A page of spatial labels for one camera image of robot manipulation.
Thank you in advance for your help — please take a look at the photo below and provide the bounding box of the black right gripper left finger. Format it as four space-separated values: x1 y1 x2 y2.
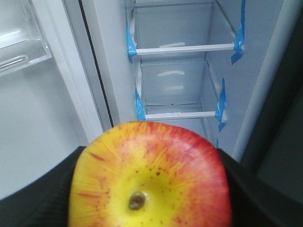
0 146 84 227

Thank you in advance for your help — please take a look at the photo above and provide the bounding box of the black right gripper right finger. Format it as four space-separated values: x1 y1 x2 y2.
217 149 303 227

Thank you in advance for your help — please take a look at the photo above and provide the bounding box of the red yellow apple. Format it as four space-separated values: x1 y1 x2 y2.
68 122 233 227

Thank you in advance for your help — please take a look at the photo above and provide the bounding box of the fridge door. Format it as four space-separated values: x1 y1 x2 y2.
0 0 111 198

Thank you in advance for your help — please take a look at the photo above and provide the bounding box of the dark grey fridge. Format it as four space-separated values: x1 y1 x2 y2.
80 0 303 204

